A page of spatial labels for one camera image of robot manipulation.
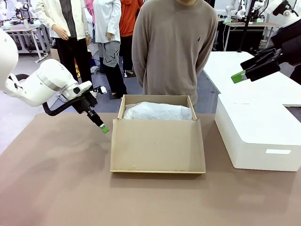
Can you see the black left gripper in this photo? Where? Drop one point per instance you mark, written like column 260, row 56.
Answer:
column 84, row 103

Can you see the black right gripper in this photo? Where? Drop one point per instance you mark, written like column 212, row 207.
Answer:
column 291, row 44

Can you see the white tissue paper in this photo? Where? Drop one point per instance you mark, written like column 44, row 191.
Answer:
column 160, row 111

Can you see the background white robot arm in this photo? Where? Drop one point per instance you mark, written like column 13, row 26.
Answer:
column 260, row 9
column 228, row 9

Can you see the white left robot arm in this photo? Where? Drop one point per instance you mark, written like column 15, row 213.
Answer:
column 47, row 80

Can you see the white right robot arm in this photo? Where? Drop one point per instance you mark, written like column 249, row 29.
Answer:
column 275, row 9

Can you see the brown cardboard shoe box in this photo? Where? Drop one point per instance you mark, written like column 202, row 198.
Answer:
column 155, row 146

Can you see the white background table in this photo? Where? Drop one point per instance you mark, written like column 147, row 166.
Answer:
column 251, row 24

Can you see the black stand pole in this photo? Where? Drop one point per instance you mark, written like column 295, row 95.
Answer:
column 245, row 26

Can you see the person in taupe sweater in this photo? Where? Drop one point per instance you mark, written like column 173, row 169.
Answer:
column 174, row 47

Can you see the bystander in white shirt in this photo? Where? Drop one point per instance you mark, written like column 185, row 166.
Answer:
column 107, row 21

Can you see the bystander in cream jacket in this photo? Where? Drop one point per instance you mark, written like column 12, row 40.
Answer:
column 77, row 18

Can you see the bystander in orange top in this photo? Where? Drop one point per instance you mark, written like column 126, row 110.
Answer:
column 128, row 18

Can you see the bystander in pink top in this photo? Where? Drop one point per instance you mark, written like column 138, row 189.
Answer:
column 89, row 9

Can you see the white desk with T-feet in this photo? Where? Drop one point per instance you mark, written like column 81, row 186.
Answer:
column 23, row 28

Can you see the background robot rig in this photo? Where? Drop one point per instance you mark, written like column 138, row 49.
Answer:
column 22, row 14

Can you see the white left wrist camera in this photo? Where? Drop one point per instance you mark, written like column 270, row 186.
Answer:
column 103, row 90

